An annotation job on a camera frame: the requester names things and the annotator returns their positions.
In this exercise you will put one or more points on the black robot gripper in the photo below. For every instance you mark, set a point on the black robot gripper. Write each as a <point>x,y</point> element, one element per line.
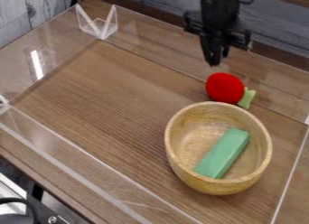
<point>219,28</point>

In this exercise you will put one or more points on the red plush strawberry toy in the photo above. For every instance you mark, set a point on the red plush strawberry toy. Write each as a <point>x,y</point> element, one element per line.
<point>225,88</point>

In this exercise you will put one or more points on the wooden bowl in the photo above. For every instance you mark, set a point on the wooden bowl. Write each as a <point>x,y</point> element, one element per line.
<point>193,131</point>

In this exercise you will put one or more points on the green rectangular block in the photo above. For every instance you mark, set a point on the green rectangular block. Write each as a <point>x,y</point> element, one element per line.
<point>223,153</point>

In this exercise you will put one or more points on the clear acrylic corner bracket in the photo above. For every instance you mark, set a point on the clear acrylic corner bracket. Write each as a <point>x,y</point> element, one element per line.
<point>98,27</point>

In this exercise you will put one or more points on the clear acrylic tray enclosure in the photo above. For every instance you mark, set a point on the clear acrylic tray enclosure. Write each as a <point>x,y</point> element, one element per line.
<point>83,123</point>

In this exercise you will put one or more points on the black table leg bracket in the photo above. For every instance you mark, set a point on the black table leg bracket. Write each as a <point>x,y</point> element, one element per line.
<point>45,215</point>

